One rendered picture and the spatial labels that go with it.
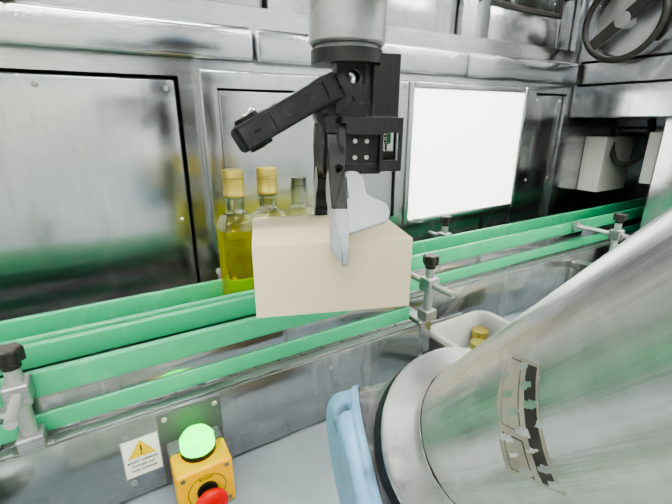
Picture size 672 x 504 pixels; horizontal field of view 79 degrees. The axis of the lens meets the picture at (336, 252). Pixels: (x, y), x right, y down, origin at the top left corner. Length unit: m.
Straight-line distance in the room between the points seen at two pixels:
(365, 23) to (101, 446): 0.57
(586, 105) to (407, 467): 1.38
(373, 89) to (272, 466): 0.53
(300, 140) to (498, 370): 0.74
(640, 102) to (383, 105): 1.10
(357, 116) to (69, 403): 0.48
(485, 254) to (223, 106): 0.67
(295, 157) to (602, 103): 0.98
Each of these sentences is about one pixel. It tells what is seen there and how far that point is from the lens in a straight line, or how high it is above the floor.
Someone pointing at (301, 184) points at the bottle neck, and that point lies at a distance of 0.71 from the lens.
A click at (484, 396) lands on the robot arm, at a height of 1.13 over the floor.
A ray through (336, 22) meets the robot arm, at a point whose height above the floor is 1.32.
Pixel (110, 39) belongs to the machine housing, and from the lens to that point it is 0.79.
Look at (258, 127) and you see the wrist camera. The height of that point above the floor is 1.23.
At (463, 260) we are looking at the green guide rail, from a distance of 0.98.
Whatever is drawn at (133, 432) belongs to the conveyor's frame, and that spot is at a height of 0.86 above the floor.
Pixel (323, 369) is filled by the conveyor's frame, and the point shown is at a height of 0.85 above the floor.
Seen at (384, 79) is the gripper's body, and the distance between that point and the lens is 0.44.
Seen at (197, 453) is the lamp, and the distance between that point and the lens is 0.60.
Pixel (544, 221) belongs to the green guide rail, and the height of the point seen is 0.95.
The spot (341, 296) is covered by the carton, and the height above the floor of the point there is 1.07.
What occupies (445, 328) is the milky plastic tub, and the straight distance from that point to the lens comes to 0.88.
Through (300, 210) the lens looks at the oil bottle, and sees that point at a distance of 0.71.
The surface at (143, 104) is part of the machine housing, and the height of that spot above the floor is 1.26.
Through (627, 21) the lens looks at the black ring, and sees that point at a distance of 1.46.
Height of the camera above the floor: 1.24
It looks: 18 degrees down
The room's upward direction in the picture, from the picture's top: straight up
